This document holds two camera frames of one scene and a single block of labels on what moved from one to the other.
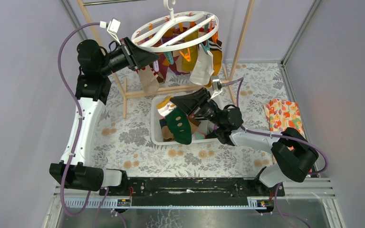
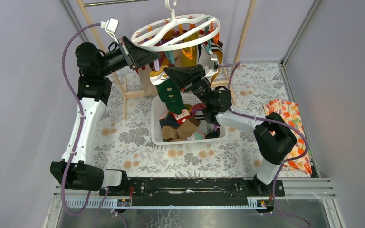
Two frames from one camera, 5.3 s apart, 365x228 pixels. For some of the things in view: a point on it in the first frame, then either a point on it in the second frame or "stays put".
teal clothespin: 169,54 stays put
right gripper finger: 202,94 → 198,68
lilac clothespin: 156,65 stays put
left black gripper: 129,55 stays put
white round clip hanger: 176,30 stays put
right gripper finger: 188,102 → 184,75
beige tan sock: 150,83 stays put
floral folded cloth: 282,114 stays put
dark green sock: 177,122 → 168,92
